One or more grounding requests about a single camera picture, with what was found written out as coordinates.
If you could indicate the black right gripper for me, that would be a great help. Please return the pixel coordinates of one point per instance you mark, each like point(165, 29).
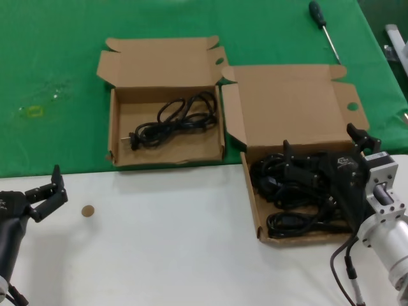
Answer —
point(347, 178)

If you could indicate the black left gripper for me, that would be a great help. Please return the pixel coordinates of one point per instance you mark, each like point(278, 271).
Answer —
point(14, 205)

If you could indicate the cardboard box with round hole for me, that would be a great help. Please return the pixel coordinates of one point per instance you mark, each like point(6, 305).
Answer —
point(287, 105)

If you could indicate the cardboard box with torn corner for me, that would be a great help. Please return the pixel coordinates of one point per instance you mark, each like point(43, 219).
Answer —
point(165, 153)

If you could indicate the clear plastic parts bag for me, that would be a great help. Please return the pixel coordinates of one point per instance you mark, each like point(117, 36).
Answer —
point(389, 52)

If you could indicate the round cardboard disc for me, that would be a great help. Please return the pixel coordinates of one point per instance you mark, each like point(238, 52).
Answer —
point(88, 211)

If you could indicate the grey aluminium profile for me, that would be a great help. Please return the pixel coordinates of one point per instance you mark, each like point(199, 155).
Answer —
point(393, 33)

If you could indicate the green tablecloth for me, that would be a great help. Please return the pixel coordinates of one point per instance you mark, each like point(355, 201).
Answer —
point(48, 48)

